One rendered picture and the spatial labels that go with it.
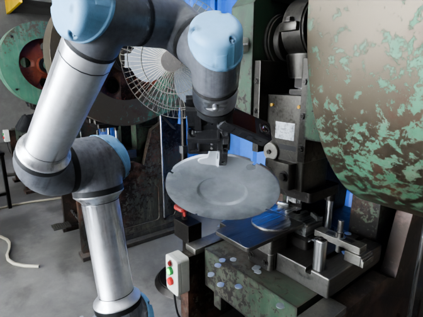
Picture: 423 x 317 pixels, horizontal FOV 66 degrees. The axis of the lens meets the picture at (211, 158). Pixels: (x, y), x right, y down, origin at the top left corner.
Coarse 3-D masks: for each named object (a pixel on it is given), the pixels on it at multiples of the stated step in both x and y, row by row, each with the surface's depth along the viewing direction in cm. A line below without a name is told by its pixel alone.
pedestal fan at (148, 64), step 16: (144, 48) 164; (160, 48) 154; (128, 64) 166; (144, 64) 159; (160, 64) 163; (176, 64) 154; (144, 80) 164; (176, 80) 168; (144, 96) 168; (160, 96) 164; (176, 96) 172; (160, 272) 205; (160, 288) 192
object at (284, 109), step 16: (272, 96) 100; (288, 96) 95; (272, 112) 101; (288, 112) 96; (272, 128) 102; (288, 128) 97; (272, 144) 102; (288, 144) 98; (272, 160) 100; (288, 160) 99; (320, 160) 100; (288, 176) 96; (304, 176) 96; (320, 176) 102
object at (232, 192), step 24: (192, 168) 76; (216, 168) 76; (240, 168) 75; (264, 168) 74; (168, 192) 85; (192, 192) 85; (216, 192) 85; (240, 192) 84; (264, 192) 82; (216, 216) 93; (240, 216) 92
